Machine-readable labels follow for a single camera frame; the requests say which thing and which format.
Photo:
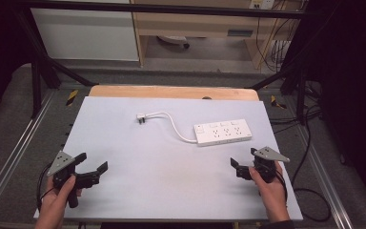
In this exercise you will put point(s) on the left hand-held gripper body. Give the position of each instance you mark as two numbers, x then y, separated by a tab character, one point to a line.
62	162

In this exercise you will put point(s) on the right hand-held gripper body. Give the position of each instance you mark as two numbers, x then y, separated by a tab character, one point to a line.
267	165

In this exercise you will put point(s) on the person's right hand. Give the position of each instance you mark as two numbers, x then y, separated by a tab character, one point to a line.
274	195

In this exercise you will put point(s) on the person's left hand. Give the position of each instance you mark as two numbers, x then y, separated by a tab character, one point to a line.
54	202

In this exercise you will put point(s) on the white power strip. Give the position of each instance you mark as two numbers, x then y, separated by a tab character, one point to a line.
222	132

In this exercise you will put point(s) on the dark sleeve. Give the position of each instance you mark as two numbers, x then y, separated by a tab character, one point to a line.
278	225

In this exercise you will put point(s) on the white plug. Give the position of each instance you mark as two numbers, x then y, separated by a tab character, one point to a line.
141	117

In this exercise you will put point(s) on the black metal stand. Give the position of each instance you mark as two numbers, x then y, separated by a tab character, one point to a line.
295	82
41	63

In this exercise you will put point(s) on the wooden desk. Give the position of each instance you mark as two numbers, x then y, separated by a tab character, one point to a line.
197	27

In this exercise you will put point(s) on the chair base with caster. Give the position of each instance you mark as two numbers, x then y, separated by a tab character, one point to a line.
173	40

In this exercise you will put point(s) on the aluminium rail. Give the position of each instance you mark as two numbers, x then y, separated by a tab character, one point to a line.
322	171
16	149

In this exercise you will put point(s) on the white wall socket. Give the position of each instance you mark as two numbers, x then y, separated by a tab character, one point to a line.
262	4

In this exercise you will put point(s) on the black metal frame bar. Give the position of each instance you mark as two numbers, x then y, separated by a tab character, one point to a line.
158	9

